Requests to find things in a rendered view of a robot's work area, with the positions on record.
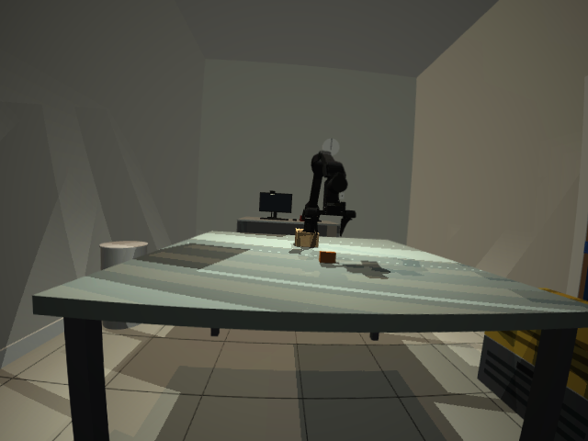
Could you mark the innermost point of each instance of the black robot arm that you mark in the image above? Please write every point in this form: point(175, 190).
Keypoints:
point(323, 164)

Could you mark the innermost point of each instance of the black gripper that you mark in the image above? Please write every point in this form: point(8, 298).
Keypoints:
point(312, 212)

